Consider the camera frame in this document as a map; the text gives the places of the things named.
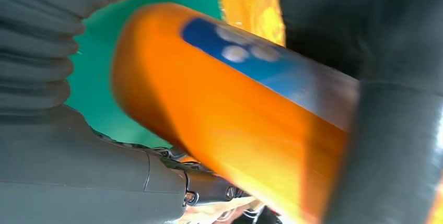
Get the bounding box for yellow taped cardboard mat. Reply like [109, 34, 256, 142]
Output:
[213, 0, 287, 46]

